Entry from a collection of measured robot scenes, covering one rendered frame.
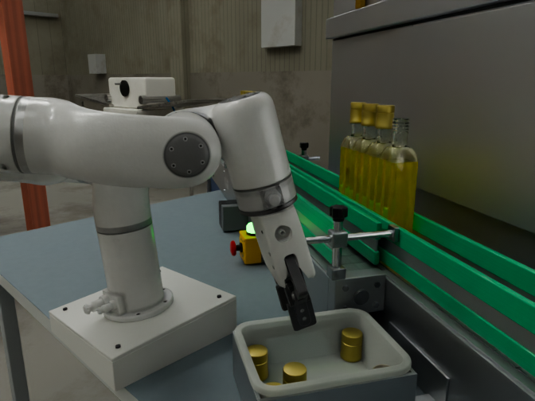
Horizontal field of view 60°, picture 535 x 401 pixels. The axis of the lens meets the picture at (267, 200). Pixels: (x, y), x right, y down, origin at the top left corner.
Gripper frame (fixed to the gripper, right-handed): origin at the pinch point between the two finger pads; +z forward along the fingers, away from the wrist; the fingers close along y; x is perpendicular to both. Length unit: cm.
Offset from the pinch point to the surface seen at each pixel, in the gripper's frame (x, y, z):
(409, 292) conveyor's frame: -19.4, 5.8, 8.6
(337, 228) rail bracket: -11.9, 12.3, -3.1
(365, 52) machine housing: -48, 67, -25
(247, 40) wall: -108, 484, -47
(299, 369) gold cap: 2.0, -0.4, 9.7
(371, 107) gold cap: -30.6, 31.7, -17.0
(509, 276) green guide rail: -29.5, -4.6, 4.7
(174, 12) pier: -46, 585, -105
